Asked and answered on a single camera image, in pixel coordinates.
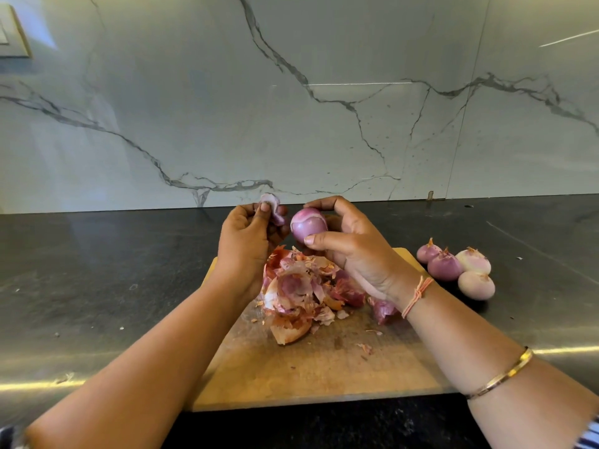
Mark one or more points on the person's right forearm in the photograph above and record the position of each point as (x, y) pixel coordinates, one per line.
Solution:
(503, 364)

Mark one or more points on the pile of onion peels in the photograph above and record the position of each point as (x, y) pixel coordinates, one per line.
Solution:
(295, 294)

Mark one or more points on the black white plaid sleeve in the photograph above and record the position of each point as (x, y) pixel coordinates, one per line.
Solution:
(7, 436)

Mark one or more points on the brownish red onion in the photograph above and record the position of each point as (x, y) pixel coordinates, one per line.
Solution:
(474, 261)

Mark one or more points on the red onion with pale patch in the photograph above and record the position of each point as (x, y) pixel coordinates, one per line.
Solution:
(309, 223)

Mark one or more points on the person's right hand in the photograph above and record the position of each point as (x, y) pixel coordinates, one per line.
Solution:
(365, 248)

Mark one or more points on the small red onion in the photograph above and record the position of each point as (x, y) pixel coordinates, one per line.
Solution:
(429, 251)

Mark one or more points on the wooden cutting board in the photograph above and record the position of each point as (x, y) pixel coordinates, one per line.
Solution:
(271, 374)

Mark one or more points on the white wall switch plate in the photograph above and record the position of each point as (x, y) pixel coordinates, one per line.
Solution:
(9, 30)

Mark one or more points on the person's left hand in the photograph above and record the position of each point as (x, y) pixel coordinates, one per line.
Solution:
(243, 246)

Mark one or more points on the person's left forearm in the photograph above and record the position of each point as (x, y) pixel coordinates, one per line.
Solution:
(122, 383)

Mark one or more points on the gold bangle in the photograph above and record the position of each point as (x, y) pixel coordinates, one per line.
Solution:
(501, 374)

